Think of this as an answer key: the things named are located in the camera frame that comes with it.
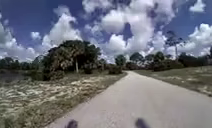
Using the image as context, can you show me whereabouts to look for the pale grey paved path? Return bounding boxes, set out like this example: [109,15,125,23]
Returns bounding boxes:
[43,70,212,128]

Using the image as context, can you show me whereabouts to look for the row of trees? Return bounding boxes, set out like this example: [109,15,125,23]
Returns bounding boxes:
[0,44,212,73]

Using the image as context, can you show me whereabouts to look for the dark bush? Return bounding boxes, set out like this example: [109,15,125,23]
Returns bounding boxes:
[108,64,124,76]

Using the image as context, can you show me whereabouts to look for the clump of palm trees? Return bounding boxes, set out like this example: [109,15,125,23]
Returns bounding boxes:
[41,39,104,82]

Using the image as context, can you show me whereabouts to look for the tall pine tree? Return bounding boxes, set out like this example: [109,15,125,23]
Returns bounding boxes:
[163,30,186,62]

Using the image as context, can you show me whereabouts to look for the dry grass with sandy patches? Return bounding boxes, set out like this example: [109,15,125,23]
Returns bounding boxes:
[0,71,128,128]

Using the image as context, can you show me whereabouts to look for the dry grass with pale patches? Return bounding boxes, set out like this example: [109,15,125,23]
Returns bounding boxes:
[133,64,212,100]

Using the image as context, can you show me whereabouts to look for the robot's own part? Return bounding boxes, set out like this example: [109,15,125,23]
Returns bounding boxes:
[65,119,79,128]
[134,118,149,128]

